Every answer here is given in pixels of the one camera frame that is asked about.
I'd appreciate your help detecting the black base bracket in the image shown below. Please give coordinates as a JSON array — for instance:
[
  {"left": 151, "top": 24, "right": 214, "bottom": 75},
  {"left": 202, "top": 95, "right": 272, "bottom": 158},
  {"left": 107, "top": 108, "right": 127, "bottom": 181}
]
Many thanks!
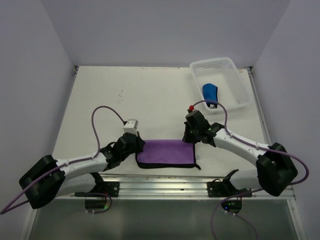
[
  {"left": 74, "top": 181, "right": 120, "bottom": 198},
  {"left": 206, "top": 179, "right": 253, "bottom": 198}
]

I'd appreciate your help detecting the left black base bracket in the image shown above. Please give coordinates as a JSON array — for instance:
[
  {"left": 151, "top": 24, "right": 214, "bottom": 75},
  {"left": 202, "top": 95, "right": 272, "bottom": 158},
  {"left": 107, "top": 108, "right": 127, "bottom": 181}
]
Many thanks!
[{"left": 74, "top": 181, "right": 120, "bottom": 198}]

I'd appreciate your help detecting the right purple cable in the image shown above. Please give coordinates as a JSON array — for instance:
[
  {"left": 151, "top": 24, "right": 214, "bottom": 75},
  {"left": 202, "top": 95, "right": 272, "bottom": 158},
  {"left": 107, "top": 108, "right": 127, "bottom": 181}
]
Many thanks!
[{"left": 193, "top": 99, "right": 310, "bottom": 240}]

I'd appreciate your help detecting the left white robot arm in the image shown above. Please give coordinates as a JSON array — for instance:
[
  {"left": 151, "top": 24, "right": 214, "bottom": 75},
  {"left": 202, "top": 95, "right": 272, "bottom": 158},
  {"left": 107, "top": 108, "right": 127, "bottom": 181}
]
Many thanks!
[{"left": 19, "top": 133, "right": 146, "bottom": 209}]

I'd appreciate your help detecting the white plastic basket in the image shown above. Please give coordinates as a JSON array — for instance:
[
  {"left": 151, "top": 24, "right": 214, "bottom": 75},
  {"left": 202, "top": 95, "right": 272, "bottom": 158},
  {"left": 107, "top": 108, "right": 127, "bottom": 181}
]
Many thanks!
[{"left": 189, "top": 57, "right": 253, "bottom": 114}]

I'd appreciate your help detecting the purple towel black trim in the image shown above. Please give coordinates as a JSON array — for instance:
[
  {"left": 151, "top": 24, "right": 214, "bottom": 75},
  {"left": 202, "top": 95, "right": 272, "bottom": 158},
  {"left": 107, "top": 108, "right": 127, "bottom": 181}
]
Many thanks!
[{"left": 135, "top": 139, "right": 201, "bottom": 170}]

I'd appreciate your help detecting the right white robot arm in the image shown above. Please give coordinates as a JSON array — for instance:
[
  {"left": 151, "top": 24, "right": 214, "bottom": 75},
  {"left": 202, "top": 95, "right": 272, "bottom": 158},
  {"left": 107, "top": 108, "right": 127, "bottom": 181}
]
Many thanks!
[{"left": 182, "top": 110, "right": 298, "bottom": 197}]

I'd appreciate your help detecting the blue towel black trim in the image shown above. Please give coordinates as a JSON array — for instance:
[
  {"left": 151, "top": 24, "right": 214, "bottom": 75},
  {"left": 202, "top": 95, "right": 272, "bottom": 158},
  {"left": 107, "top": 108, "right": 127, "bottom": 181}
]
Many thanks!
[{"left": 202, "top": 83, "right": 218, "bottom": 109}]

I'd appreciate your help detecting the aluminium mounting rail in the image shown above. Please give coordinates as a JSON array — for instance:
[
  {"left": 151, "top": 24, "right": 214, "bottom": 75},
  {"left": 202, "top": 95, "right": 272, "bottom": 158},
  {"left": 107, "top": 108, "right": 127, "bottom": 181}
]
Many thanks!
[{"left": 32, "top": 174, "right": 296, "bottom": 201}]

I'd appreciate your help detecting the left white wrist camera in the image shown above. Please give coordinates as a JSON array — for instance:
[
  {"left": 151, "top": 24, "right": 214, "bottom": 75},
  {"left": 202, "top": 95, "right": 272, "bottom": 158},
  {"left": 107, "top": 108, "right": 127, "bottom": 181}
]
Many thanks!
[{"left": 123, "top": 119, "right": 139, "bottom": 136}]

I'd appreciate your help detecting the right black base bracket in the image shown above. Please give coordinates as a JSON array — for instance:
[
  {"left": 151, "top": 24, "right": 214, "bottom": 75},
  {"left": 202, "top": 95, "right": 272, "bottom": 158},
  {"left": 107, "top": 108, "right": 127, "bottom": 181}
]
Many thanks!
[{"left": 206, "top": 179, "right": 253, "bottom": 198}]

